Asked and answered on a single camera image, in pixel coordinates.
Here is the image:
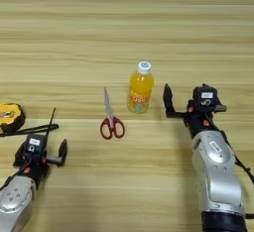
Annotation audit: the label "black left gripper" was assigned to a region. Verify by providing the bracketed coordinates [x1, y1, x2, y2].
[13, 139, 68, 189]

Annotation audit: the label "black box white label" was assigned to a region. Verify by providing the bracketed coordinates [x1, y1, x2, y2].
[192, 86, 219, 109]
[24, 134, 47, 155]

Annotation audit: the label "right black box white label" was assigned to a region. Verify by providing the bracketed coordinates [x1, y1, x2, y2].
[192, 86, 219, 109]

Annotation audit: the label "red handled scissors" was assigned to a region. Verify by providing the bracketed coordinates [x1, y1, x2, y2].
[99, 86, 126, 141]

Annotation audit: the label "orange juice bottle white cap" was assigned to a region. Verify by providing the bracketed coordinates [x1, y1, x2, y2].
[126, 60, 156, 114]

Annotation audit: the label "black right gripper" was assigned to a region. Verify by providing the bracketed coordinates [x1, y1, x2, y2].
[162, 82, 228, 140]

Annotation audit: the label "left black box white label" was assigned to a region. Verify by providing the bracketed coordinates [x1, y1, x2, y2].
[24, 134, 47, 155]

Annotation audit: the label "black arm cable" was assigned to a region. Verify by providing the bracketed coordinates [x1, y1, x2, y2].
[214, 123, 254, 220]
[0, 158, 33, 191]

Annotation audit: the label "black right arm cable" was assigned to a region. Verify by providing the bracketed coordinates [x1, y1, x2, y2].
[214, 123, 254, 220]

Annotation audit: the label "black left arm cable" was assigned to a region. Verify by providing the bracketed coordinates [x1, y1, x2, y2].
[0, 158, 33, 191]

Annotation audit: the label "yellow black tape measure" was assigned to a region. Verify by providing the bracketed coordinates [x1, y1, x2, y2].
[0, 102, 61, 139]

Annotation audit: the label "thin black pen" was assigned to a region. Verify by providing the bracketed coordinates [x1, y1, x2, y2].
[46, 107, 57, 138]

